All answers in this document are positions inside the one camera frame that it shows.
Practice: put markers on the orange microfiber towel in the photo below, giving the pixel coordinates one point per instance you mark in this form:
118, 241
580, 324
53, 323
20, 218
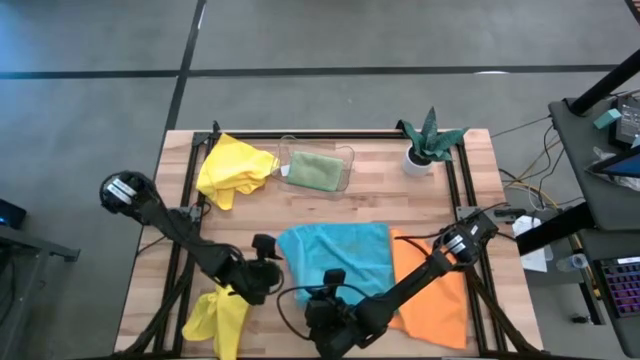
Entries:
435, 310

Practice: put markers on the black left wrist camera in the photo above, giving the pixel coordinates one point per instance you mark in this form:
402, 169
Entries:
263, 245

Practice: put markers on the black device with blue light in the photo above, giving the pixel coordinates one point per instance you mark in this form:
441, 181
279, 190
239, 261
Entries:
10, 215

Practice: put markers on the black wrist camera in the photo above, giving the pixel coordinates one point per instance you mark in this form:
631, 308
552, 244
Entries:
263, 245
334, 277

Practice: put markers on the small teal box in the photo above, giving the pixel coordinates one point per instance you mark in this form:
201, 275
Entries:
607, 118

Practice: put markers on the blue microfiber towel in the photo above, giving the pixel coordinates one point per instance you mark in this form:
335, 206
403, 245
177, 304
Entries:
340, 255

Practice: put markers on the black support beam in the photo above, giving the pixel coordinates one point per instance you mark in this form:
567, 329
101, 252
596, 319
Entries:
550, 230

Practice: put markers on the white paper sheet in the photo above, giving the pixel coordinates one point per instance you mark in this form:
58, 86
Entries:
525, 227

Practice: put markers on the white everspring brand tag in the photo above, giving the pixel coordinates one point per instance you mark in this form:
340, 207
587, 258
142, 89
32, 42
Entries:
285, 170

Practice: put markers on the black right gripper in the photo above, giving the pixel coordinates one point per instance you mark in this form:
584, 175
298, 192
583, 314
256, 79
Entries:
330, 325

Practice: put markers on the keyboard with coloured keys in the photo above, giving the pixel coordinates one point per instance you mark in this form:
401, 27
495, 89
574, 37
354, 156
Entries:
625, 287

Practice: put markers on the dark tablet screen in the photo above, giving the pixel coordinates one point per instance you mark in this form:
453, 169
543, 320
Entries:
617, 167

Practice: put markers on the green microfiber towel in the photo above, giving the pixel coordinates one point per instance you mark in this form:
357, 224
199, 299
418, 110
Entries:
315, 171

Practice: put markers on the artificial green plant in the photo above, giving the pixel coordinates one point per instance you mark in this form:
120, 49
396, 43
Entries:
430, 137

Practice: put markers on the black electronic device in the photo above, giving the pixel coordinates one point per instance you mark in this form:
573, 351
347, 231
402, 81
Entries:
627, 120

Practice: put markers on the clear plastic bin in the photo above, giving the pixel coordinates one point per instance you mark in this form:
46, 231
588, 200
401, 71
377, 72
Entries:
347, 150

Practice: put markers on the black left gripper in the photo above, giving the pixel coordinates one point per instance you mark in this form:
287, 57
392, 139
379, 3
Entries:
255, 282

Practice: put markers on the white plant pot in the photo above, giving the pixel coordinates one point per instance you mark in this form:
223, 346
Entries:
412, 167

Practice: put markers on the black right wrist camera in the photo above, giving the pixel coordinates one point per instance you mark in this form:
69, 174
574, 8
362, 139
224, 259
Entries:
334, 277

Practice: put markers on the clear water bottle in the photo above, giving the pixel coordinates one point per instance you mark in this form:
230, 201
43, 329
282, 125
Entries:
575, 261

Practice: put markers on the yellow microfiber towel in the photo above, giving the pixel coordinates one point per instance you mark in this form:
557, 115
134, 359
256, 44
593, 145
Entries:
215, 320
230, 165

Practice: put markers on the black metal pole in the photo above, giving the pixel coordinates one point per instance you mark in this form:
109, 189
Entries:
605, 82

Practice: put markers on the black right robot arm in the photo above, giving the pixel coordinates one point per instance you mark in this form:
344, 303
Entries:
415, 280

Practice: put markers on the black side desk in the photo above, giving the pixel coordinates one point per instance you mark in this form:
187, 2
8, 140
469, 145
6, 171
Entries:
605, 210

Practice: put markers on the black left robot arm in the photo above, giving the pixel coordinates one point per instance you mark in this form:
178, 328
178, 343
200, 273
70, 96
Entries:
175, 225

